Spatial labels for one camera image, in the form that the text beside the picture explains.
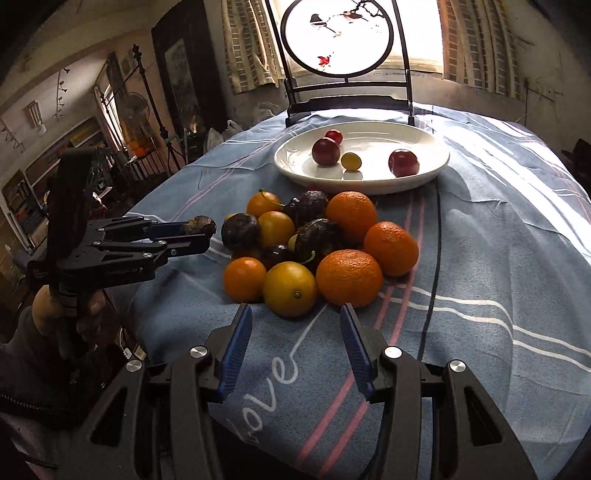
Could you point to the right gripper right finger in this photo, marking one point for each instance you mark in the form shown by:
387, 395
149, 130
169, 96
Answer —
364, 347

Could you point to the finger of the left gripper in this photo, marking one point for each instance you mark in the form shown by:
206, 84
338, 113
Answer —
140, 228
157, 250

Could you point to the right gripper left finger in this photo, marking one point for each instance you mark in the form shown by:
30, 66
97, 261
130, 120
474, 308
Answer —
227, 346

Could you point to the wrinkled brown passion fruit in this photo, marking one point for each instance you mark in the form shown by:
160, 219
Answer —
199, 225

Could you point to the person's left hand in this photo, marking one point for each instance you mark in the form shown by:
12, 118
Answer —
47, 312

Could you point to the dark purple mangosteen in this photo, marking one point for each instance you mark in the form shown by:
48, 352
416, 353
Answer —
239, 231

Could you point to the large front orange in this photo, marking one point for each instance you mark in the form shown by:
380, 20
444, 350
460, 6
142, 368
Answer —
243, 280

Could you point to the mandarin orange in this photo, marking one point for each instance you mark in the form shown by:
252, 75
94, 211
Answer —
349, 276
393, 247
354, 213

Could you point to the orange behind pile left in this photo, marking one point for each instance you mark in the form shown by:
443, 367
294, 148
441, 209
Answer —
263, 202

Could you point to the yellow orange right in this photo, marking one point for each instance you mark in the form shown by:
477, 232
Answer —
290, 290

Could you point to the mandarin orange back right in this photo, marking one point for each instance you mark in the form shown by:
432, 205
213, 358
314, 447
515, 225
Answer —
393, 247

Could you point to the white plastic bag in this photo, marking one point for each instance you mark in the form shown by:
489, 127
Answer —
214, 138

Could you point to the mandarin orange top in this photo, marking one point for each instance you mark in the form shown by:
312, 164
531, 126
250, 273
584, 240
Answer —
354, 213

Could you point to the large red plum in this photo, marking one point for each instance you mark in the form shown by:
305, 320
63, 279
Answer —
325, 152

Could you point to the small red cherry tomato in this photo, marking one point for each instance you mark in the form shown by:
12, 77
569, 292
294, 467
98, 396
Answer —
335, 135

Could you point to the dark red plum right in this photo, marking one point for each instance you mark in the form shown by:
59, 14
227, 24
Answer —
403, 162

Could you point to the left window curtain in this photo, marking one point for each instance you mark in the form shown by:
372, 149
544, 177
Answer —
251, 55

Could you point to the window curtain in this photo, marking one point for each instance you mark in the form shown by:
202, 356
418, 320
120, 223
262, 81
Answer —
251, 55
479, 47

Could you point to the white oval plate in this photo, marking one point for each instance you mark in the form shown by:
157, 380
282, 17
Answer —
373, 141

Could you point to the right window curtain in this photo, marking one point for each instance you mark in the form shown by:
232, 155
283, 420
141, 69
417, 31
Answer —
479, 47

